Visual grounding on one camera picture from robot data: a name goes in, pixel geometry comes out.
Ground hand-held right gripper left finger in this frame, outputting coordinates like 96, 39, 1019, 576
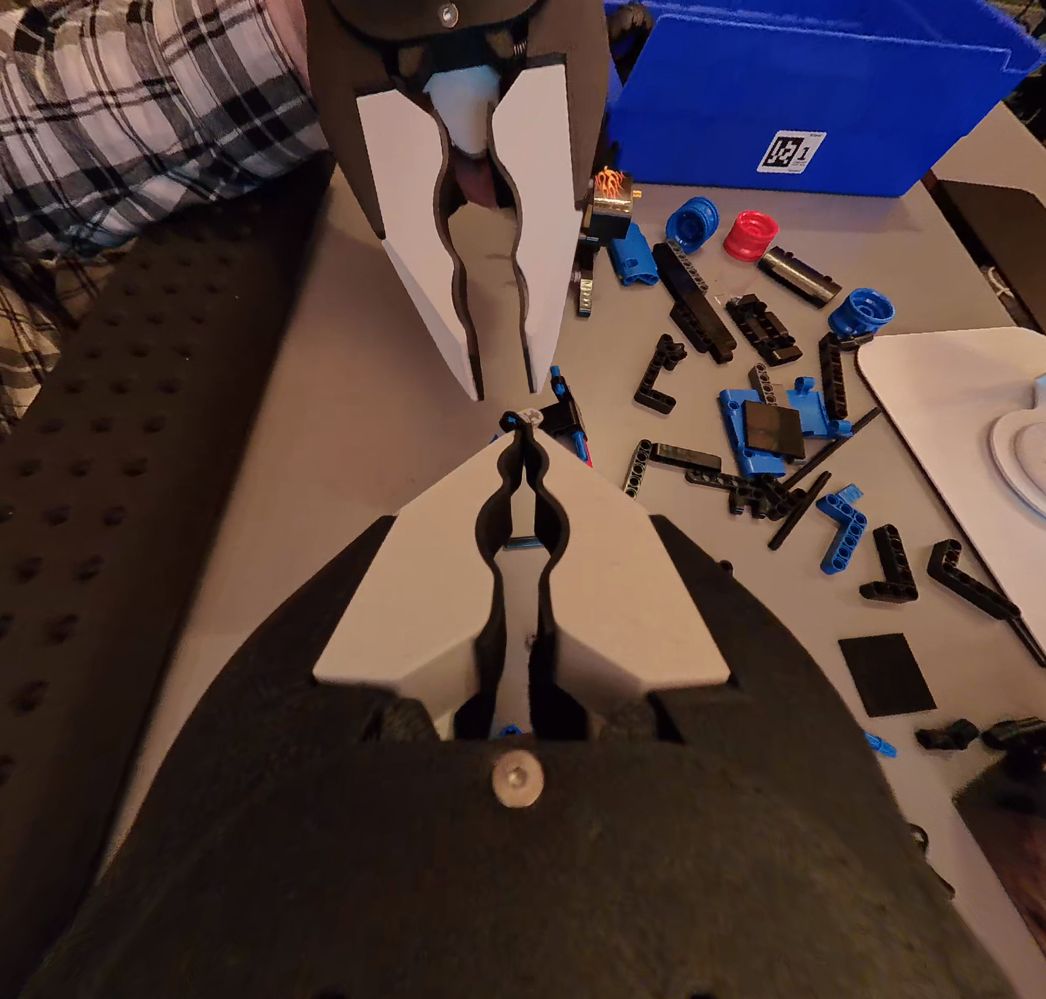
313, 427, 528, 742

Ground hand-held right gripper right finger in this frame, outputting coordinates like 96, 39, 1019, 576
523, 425, 731, 742

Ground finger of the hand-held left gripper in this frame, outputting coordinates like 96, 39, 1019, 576
357, 86, 485, 403
489, 61, 585, 395

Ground small black blue brick assembly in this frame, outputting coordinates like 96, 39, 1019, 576
500, 365, 593, 470

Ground person's left forearm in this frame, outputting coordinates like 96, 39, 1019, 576
0, 0, 328, 256

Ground grey desk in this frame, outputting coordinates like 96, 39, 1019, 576
98, 104, 1046, 976

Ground person's left hand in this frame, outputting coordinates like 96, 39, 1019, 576
454, 151, 496, 209

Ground partly built toy truck chassis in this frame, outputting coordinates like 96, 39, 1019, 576
572, 164, 647, 317

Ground blue curved panel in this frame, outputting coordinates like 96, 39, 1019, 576
609, 222, 659, 287

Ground black angled beam flat plate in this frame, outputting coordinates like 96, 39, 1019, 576
623, 440, 724, 497

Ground blue wheel rim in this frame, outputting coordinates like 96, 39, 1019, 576
828, 286, 897, 340
666, 196, 720, 252

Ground black connector cluster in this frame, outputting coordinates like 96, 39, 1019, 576
686, 468, 806, 522

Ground black long axle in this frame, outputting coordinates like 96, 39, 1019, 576
784, 409, 882, 485
768, 471, 833, 550

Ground black stacked thick beams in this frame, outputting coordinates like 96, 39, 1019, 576
651, 240, 737, 362

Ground blue plastic storage bin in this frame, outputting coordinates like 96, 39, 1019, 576
590, 0, 1046, 199

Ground red wheel rim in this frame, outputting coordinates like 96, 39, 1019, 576
723, 211, 779, 264

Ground blue angled beam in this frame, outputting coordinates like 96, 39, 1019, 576
817, 484, 869, 577

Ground black square tile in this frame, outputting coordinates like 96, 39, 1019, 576
838, 633, 938, 719
742, 401, 807, 462

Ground black curved panel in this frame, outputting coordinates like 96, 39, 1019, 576
758, 247, 843, 309

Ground black long straight beam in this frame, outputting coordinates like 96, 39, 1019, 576
819, 330, 875, 443

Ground black pin connector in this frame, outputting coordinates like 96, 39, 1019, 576
915, 719, 980, 752

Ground person's torso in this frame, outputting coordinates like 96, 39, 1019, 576
0, 239, 111, 436

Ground black toy set box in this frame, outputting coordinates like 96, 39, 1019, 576
952, 758, 1046, 943

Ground blue frame panel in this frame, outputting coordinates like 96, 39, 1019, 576
786, 376, 853, 441
719, 388, 786, 479

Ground black rectangular frame brick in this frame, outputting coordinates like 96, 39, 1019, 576
726, 294, 804, 366

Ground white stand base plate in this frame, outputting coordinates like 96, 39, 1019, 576
855, 327, 1046, 665

